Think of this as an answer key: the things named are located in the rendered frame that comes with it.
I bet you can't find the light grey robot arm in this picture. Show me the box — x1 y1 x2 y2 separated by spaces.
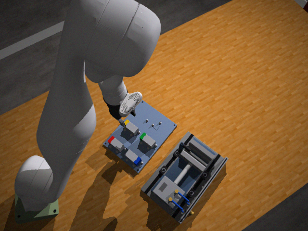
14 0 161 212

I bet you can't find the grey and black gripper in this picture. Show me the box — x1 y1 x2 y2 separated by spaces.
102 86 142 128

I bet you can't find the grey metal blank with green end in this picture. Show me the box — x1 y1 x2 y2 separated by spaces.
140 133 156 148

